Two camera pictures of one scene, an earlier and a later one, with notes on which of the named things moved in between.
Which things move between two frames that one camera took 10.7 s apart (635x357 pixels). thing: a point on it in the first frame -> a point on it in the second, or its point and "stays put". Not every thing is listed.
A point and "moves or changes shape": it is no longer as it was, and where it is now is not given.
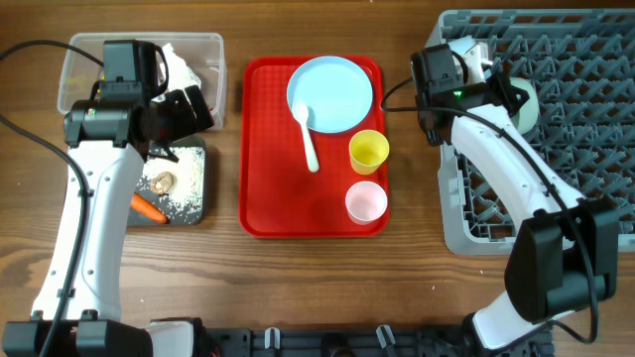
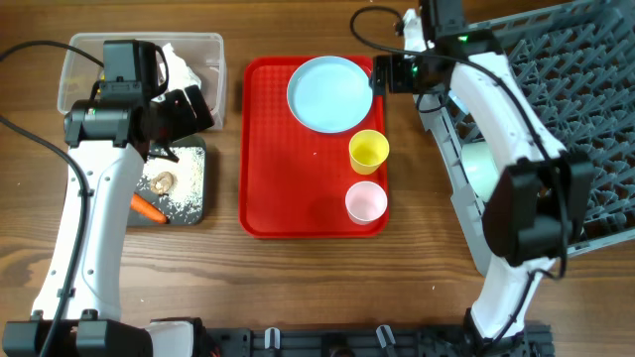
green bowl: (526, 117) moves or changes shape
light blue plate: (337, 92) stays put
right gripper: (499, 88) -> (395, 64)
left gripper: (187, 124) stays put
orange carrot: (144, 207) stays put
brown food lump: (163, 183) stays put
